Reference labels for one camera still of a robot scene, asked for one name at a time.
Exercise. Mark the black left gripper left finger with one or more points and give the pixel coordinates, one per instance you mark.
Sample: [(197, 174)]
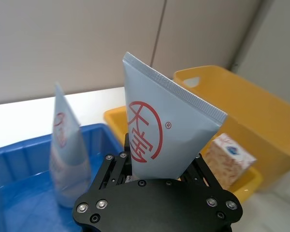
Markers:
[(111, 169)]

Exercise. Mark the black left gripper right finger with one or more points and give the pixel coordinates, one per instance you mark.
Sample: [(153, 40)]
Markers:
[(203, 174)]

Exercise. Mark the pale blue tube red print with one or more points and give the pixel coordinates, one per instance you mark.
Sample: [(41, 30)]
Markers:
[(183, 125), (67, 157)]

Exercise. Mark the patterned cardboard carton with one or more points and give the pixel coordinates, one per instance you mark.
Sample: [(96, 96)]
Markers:
[(228, 162)]

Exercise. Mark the tall yellow plastic bin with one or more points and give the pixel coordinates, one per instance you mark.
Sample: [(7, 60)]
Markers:
[(256, 116)]

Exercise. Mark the blue plastic bin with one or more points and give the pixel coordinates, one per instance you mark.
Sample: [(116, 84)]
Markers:
[(21, 169)]

